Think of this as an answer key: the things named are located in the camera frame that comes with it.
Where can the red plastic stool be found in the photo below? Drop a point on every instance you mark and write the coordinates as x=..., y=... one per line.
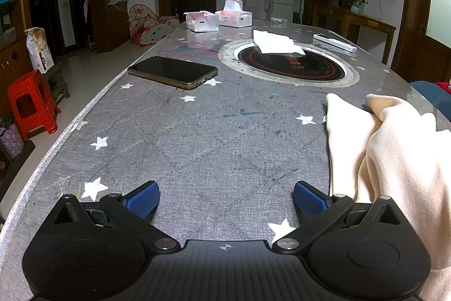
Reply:
x=33, y=100

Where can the glass-front display cabinet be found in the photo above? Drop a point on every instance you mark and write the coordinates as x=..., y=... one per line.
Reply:
x=10, y=22

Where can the cream fleece garment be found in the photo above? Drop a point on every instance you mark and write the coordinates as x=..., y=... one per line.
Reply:
x=398, y=163

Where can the polka dot play tent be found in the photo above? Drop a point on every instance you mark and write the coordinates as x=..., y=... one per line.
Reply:
x=155, y=31

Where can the white remote control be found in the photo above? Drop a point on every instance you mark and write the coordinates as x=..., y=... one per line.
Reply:
x=334, y=43

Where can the white tissue box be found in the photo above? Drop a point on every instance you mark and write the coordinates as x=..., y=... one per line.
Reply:
x=202, y=22

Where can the white tissue paper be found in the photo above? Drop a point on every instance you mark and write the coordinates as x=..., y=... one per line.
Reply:
x=273, y=42

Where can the printed paper sack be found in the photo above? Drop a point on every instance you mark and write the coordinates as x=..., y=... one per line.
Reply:
x=38, y=50

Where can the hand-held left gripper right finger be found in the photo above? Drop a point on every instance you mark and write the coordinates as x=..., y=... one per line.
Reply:
x=310, y=200

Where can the white water dispenser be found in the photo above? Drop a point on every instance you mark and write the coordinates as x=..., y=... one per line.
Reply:
x=251, y=3

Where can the grey star-print table cover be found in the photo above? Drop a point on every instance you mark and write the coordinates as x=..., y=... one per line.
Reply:
x=229, y=138

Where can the small clear plastic box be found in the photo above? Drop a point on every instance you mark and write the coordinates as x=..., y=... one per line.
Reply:
x=278, y=20

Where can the glass jars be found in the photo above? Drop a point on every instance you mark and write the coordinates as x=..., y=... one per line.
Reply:
x=358, y=5

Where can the pink tissue box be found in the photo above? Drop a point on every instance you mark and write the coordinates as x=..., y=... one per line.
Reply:
x=234, y=19

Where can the small wooden bench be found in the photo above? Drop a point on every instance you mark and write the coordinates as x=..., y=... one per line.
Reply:
x=58, y=79

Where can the wooden door with frosted glass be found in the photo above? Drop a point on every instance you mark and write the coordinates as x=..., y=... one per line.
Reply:
x=412, y=22

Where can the round built-in induction cooker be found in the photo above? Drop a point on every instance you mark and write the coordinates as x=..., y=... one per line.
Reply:
x=299, y=67

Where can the purple bag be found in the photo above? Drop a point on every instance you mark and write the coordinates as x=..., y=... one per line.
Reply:
x=12, y=138

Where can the dark smartphone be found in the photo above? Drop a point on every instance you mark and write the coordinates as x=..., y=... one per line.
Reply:
x=172, y=70

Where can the red monkey plush pillow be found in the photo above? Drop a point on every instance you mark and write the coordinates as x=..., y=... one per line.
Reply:
x=444, y=86

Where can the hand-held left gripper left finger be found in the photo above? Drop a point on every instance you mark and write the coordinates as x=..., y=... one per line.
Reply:
x=142, y=200

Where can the brown wooden desk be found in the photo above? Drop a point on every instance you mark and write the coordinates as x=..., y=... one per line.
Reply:
x=352, y=17

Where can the blue sofa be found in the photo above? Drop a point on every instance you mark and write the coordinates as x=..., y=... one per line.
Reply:
x=428, y=93

